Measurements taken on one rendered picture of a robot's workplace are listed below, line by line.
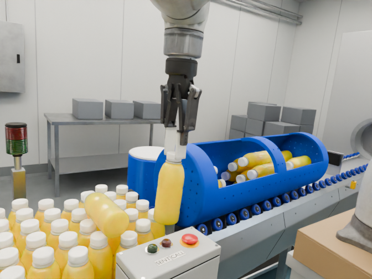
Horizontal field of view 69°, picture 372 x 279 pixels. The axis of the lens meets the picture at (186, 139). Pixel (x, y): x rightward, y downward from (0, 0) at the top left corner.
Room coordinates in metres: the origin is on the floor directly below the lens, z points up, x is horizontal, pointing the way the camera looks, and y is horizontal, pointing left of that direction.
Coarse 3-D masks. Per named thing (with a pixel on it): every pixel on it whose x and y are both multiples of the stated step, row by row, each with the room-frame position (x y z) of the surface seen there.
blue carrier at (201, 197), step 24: (192, 144) 0.91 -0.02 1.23; (216, 144) 1.12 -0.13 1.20; (240, 144) 1.25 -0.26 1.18; (264, 144) 1.09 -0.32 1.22; (288, 144) 1.50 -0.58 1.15; (312, 144) 1.40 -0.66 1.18; (192, 168) 0.81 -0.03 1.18; (312, 168) 1.22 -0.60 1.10; (192, 192) 0.81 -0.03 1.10; (216, 192) 0.80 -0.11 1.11; (240, 192) 0.88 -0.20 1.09; (264, 192) 0.98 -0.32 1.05; (192, 216) 0.80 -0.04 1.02; (216, 216) 0.86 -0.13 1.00
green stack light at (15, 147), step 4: (8, 140) 0.85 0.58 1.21; (12, 140) 0.85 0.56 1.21; (16, 140) 0.86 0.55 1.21; (20, 140) 0.86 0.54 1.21; (24, 140) 0.87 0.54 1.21; (8, 144) 0.85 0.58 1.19; (12, 144) 0.85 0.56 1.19; (16, 144) 0.85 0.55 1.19; (20, 144) 0.86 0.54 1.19; (24, 144) 0.87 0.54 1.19; (8, 148) 0.85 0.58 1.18; (12, 148) 0.85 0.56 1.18; (16, 148) 0.85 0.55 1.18; (20, 148) 0.86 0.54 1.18; (24, 148) 0.87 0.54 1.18; (8, 152) 0.85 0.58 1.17; (12, 152) 0.85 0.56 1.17; (16, 152) 0.85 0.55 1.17; (20, 152) 0.86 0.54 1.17; (24, 152) 0.87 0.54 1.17
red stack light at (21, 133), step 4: (8, 128) 0.85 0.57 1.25; (12, 128) 0.85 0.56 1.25; (16, 128) 0.86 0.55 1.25; (20, 128) 0.86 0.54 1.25; (24, 128) 0.88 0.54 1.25; (8, 132) 0.85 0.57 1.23; (12, 132) 0.85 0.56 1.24; (16, 132) 0.85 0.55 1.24; (20, 132) 0.86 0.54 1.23; (24, 132) 0.88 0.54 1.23; (8, 136) 0.85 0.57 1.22; (12, 136) 0.85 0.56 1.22; (16, 136) 0.85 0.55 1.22; (20, 136) 0.86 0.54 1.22; (24, 136) 0.88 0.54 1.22
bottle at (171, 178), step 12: (168, 168) 0.63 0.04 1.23; (180, 168) 0.64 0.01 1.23; (168, 180) 0.62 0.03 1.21; (180, 180) 0.63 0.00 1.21; (156, 192) 0.64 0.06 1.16; (168, 192) 0.62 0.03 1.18; (180, 192) 0.63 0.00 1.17; (156, 204) 0.63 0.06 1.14; (168, 204) 0.61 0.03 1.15; (180, 204) 0.64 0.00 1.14; (156, 216) 0.62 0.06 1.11; (168, 216) 0.61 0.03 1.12
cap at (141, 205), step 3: (138, 201) 0.76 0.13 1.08; (141, 201) 0.76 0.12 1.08; (144, 201) 0.76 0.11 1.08; (147, 201) 0.76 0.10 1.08; (138, 204) 0.74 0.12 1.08; (141, 204) 0.74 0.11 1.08; (144, 204) 0.74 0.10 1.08; (147, 204) 0.75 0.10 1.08; (138, 207) 0.74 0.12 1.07; (141, 207) 0.74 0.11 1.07; (144, 207) 0.74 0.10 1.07; (147, 207) 0.75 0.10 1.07
